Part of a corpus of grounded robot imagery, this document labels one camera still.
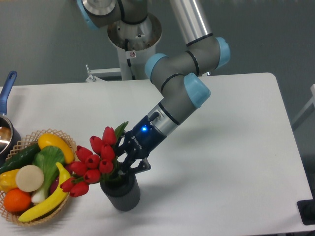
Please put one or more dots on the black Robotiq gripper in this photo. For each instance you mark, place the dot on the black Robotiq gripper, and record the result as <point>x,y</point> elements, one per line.
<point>138,143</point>

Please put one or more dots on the red tulip bouquet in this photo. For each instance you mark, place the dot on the red tulip bouquet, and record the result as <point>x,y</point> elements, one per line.
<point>98,165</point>

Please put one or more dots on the dark grey ribbed vase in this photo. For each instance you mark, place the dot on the dark grey ribbed vase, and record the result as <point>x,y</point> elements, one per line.
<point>124,194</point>

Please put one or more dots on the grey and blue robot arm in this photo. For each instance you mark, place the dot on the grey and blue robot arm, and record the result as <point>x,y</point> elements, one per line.
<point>176,78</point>

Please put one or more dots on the dark red fruit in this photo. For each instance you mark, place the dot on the dark red fruit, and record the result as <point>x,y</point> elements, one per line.
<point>55,184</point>

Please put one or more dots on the green bok choy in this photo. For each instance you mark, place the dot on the green bok choy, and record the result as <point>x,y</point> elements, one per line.
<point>46,160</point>

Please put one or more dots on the yellow lemon squash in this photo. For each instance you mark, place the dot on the yellow lemon squash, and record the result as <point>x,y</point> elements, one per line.
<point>48,139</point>

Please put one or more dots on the yellow banana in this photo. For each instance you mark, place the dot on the yellow banana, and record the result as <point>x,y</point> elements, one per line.
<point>49,204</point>

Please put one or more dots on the beige round disc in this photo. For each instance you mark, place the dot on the beige round disc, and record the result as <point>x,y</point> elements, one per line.
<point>29,178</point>

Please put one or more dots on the green cucumber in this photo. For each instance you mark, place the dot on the green cucumber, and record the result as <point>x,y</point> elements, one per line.
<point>22,158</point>

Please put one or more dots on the orange fruit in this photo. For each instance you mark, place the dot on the orange fruit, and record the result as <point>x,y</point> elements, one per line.
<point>17,200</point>

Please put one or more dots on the yellow bell pepper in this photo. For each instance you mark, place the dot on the yellow bell pepper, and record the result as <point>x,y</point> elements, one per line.
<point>7,180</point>

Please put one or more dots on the woven wicker basket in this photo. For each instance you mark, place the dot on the woven wicker basket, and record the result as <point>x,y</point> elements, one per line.
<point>26,141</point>

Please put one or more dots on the black device at table edge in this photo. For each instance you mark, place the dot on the black device at table edge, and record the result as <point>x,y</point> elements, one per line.
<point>307,211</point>

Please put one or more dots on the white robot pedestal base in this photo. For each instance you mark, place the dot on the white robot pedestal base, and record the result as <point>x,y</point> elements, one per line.
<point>135,44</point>

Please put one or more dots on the blue handled saucepan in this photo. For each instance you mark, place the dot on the blue handled saucepan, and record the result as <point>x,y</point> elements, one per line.
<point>9,136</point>

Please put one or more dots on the white frame at right edge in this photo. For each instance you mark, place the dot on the white frame at right edge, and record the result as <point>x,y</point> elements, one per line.
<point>305,112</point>

